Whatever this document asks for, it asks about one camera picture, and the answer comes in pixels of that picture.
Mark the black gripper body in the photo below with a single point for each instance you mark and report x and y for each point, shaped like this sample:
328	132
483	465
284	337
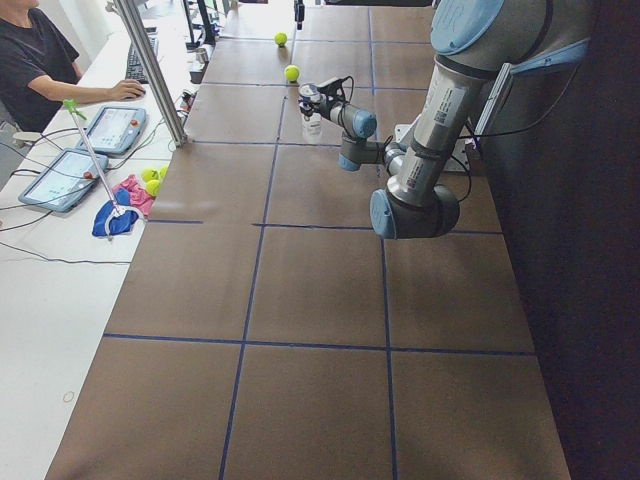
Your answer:
317	106

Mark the clear plastic ball holder tube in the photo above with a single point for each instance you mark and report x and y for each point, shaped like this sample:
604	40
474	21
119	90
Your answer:
311	127

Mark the yellow tennis ball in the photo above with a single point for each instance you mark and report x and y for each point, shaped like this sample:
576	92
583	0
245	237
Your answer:
292	73
149	174
280	39

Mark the yellow tennis ball on desk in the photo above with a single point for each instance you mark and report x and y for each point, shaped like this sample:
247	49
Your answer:
149	174

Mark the small metal cup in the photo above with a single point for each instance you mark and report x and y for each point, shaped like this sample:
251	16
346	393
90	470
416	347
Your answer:
203	53

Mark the black keyboard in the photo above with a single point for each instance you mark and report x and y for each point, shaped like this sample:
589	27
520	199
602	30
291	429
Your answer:
134	67

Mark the pink cloth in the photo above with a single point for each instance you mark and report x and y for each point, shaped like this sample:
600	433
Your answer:
131	189

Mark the teach pendant far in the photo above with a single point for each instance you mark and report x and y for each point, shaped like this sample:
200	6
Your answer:
114	129

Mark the teach pendant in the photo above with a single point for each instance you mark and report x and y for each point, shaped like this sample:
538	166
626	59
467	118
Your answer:
114	129
63	183

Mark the blue cloth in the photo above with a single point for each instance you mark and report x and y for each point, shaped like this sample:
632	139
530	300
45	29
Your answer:
120	226

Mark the reacher grabber stick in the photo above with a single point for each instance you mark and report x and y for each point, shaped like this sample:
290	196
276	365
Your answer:
117	210

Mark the teach pendant near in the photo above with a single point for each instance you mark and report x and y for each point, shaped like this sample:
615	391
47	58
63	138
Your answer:
63	183

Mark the person in black shirt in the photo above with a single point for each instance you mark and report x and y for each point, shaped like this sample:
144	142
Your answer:
39	69

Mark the aluminium frame post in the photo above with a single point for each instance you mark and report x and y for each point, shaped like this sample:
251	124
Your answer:
131	19

